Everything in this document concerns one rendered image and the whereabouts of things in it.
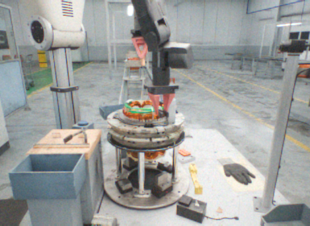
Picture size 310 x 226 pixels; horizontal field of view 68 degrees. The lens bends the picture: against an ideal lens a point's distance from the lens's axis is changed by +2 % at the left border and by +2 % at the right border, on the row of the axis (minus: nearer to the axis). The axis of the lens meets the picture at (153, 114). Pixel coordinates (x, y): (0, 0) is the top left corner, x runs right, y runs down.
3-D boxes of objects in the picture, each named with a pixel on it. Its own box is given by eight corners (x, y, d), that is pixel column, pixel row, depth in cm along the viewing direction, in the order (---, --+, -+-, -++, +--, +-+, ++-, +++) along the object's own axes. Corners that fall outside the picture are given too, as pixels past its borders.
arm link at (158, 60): (158, 47, 74) (148, 47, 69) (177, 47, 70) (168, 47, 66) (158, 69, 76) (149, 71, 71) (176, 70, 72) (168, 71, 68)
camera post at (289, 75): (262, 207, 88) (289, 54, 70) (261, 203, 91) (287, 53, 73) (270, 209, 87) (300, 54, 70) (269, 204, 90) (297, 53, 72)
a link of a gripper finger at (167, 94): (175, 115, 74) (176, 87, 71) (154, 117, 72) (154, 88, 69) (167, 110, 80) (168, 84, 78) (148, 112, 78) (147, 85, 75)
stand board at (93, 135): (88, 159, 71) (88, 152, 70) (26, 160, 71) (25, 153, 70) (102, 134, 90) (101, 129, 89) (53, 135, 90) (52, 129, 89)
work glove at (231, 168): (262, 184, 102) (262, 180, 101) (232, 186, 101) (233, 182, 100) (237, 158, 125) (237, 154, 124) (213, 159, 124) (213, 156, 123)
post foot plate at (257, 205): (254, 211, 86) (254, 209, 86) (252, 196, 94) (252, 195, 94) (280, 217, 83) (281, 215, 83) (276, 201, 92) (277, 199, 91)
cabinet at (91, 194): (94, 226, 79) (88, 159, 71) (40, 227, 79) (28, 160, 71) (105, 191, 98) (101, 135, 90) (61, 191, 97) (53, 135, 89)
